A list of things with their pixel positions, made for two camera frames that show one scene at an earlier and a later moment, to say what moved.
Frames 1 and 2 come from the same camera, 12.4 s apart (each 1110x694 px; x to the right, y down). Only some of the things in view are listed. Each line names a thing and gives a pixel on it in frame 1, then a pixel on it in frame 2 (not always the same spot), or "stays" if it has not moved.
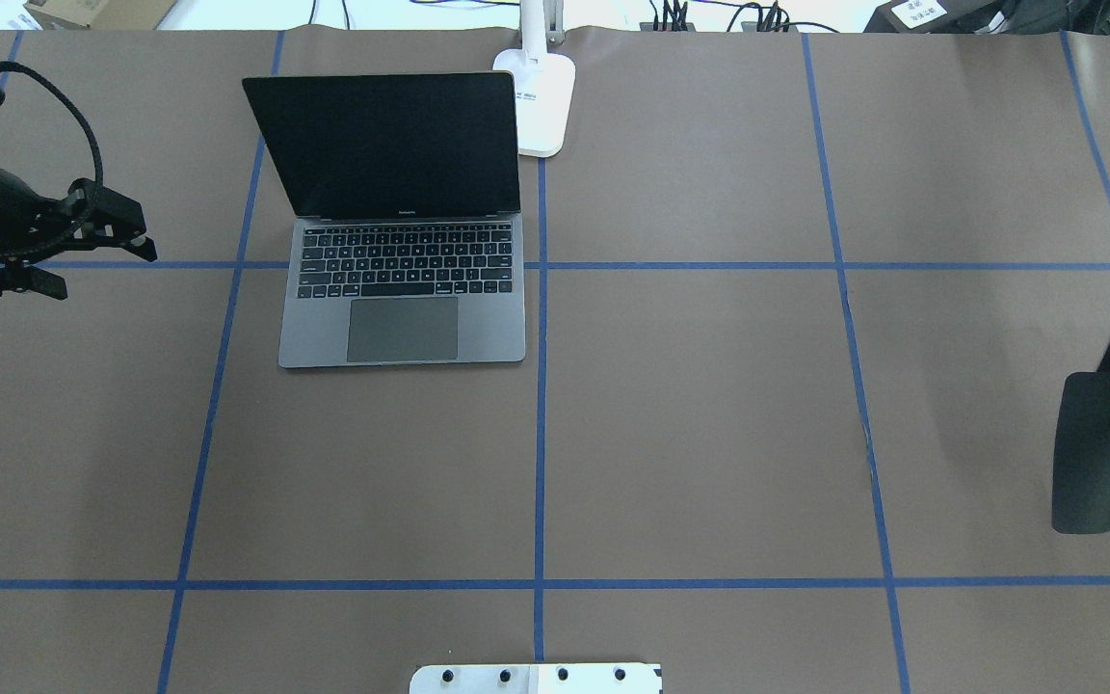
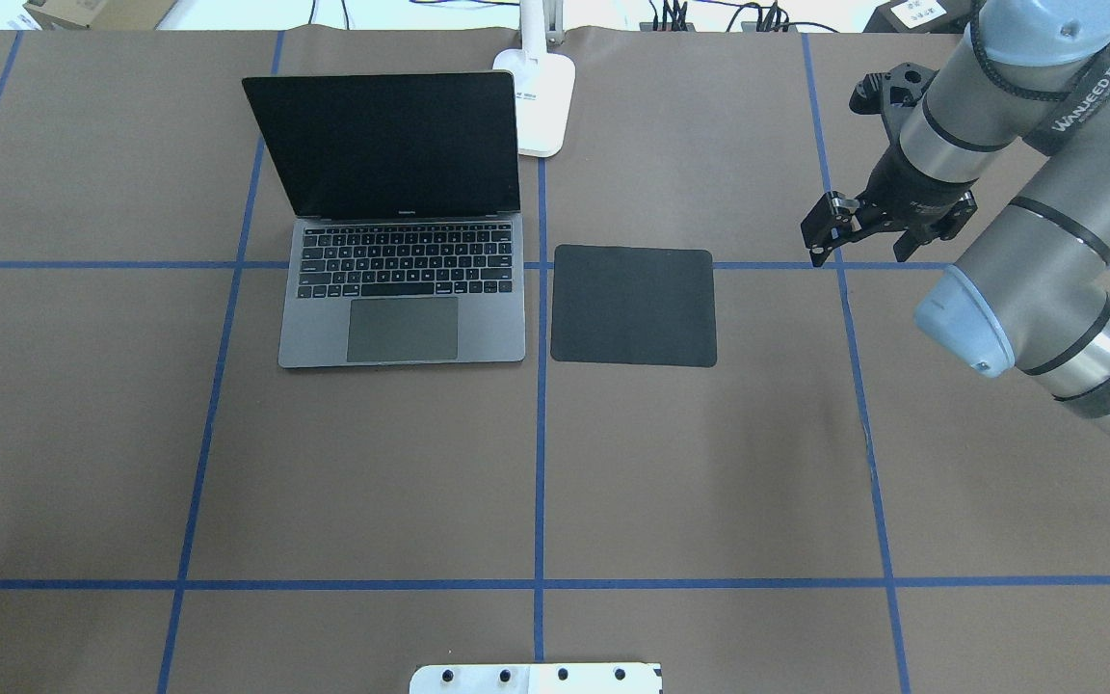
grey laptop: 408,243 stays
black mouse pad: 1105,439 -> 633,306
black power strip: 770,20 stays
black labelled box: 940,16 stays
